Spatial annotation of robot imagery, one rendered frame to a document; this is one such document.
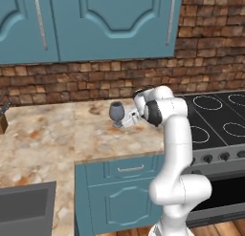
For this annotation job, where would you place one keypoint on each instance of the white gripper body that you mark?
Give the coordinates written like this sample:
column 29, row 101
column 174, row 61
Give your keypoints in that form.
column 130, row 118

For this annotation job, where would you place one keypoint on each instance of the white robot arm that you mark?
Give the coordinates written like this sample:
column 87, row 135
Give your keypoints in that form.
column 173, row 141

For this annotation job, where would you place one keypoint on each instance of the grey wine glass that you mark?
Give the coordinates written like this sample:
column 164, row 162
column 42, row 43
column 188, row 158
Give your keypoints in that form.
column 116, row 111

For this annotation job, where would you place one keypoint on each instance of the teal drawer front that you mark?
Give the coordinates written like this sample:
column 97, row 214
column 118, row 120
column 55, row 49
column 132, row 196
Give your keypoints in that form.
column 130, row 169

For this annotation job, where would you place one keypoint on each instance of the black oven knob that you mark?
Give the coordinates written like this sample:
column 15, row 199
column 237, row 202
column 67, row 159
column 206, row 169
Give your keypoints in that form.
column 241, row 154
column 225, row 156
column 207, row 158
column 192, row 160

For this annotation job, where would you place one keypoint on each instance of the black hob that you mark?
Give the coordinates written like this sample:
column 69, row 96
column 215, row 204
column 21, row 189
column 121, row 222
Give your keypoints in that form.
column 217, row 118

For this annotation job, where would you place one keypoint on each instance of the teal base cupboard door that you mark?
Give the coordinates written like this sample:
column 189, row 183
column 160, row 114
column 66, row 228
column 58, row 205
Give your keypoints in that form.
column 122, row 206

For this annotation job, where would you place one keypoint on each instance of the grey oven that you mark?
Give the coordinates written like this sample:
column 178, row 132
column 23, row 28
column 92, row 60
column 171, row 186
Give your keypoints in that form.
column 220, row 163

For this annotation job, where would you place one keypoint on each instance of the black oven door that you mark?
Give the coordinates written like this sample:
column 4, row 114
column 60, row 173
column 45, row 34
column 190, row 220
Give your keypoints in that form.
column 228, row 195

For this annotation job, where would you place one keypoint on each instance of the wooden knife block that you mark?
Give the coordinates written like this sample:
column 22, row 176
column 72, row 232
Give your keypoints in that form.
column 3, row 118

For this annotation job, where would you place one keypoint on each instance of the grey sink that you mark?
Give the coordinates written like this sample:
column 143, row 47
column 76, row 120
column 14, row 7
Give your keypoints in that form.
column 25, row 211

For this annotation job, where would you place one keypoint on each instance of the wide teal wall cupboard door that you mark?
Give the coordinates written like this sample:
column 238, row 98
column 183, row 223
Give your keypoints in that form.
column 115, row 23

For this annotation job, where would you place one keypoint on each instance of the narrow teal wall cupboard door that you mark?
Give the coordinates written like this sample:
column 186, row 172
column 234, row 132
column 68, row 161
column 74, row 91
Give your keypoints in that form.
column 19, row 26

